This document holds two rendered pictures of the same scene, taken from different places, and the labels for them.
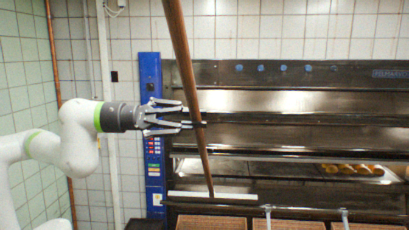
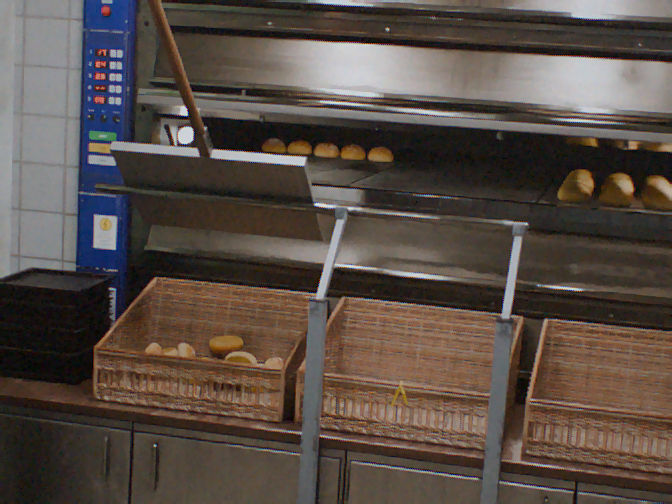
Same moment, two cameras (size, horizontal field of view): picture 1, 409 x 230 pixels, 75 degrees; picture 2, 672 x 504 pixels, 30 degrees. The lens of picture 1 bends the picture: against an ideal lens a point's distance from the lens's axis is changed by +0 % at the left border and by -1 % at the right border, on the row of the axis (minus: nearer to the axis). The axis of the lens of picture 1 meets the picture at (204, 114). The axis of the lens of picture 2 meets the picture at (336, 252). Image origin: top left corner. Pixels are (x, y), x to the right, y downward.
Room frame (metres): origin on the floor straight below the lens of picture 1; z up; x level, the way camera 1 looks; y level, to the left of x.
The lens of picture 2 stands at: (-1.79, -0.84, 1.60)
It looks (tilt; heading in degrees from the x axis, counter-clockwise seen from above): 9 degrees down; 7
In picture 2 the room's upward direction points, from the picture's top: 4 degrees clockwise
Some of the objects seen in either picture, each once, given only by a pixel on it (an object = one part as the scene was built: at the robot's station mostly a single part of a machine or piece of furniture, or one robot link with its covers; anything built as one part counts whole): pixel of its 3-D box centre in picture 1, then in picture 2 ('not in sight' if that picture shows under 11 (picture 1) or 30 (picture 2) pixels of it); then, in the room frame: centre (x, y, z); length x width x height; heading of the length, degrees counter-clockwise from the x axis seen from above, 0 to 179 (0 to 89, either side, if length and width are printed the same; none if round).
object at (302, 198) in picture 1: (286, 198); (432, 249); (1.92, -0.65, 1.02); 1.79 x 0.11 x 0.19; 85
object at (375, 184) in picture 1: (286, 181); (437, 201); (1.94, -0.65, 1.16); 1.80 x 0.06 x 0.04; 85
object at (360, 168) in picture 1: (342, 157); (637, 189); (2.30, -1.26, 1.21); 0.61 x 0.48 x 0.06; 175
